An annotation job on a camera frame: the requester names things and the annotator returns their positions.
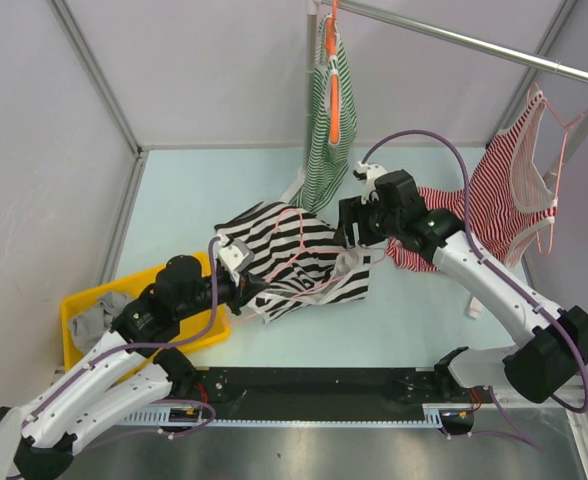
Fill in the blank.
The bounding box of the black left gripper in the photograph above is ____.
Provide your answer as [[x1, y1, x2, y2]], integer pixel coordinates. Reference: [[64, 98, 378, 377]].
[[175, 268, 268, 320]]

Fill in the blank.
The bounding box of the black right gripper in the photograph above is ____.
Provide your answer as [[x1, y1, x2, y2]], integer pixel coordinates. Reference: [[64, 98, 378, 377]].
[[334, 193, 403, 249]]

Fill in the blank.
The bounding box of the pink wire hanger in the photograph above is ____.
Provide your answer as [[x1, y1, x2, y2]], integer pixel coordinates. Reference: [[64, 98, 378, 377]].
[[231, 207, 386, 329]]

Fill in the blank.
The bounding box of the black white striped tank top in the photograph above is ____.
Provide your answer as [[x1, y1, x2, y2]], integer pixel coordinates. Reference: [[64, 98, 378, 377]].
[[212, 199, 375, 326]]

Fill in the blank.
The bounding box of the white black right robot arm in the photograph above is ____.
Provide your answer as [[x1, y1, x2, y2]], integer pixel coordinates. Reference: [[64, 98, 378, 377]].
[[335, 165, 588, 403]]

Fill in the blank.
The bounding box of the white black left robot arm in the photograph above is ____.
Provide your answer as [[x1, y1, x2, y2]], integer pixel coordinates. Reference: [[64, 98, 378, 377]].
[[0, 246, 266, 479]]

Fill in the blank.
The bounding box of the green white striped tank top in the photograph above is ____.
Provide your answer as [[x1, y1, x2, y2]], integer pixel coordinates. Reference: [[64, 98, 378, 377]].
[[284, 14, 357, 213]]

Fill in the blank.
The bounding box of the red white striped tank top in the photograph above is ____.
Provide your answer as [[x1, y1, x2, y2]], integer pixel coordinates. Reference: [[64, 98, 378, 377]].
[[386, 88, 560, 274]]

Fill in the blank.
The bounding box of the orange plastic hanger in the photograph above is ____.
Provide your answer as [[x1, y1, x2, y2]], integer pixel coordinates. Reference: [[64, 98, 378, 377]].
[[324, 0, 340, 145]]

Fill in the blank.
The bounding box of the pink hanger under red top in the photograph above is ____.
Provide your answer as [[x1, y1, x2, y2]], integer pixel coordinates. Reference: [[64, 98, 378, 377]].
[[536, 67, 588, 254]]

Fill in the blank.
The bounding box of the yellow plastic bin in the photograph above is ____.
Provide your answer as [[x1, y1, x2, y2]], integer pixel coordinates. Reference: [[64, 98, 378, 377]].
[[60, 252, 231, 372]]

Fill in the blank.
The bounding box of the grey cloth garment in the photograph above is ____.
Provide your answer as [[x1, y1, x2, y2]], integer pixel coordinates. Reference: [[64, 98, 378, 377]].
[[67, 291, 133, 354]]

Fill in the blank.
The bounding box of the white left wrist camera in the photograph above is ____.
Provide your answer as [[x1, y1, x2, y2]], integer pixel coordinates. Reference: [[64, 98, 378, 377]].
[[217, 237, 254, 275]]

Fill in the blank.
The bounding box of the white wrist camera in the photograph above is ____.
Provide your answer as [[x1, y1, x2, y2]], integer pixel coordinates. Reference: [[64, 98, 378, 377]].
[[353, 162, 387, 204], [217, 237, 254, 275]]

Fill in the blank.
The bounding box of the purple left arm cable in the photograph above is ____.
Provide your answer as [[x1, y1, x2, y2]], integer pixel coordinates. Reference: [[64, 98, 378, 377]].
[[6, 236, 231, 476]]

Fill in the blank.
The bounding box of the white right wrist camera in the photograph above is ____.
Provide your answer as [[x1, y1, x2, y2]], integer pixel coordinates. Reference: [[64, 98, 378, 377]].
[[353, 162, 387, 204]]

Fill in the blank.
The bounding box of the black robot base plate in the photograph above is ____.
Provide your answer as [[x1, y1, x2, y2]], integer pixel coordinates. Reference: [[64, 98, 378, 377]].
[[165, 367, 485, 414]]

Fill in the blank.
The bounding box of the white slotted cable duct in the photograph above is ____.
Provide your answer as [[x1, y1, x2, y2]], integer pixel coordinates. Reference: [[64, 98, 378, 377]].
[[118, 400, 473, 430]]

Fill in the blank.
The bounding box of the metal clothes rail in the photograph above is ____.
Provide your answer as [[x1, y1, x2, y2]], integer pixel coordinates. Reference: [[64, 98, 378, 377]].
[[337, 1, 588, 84]]

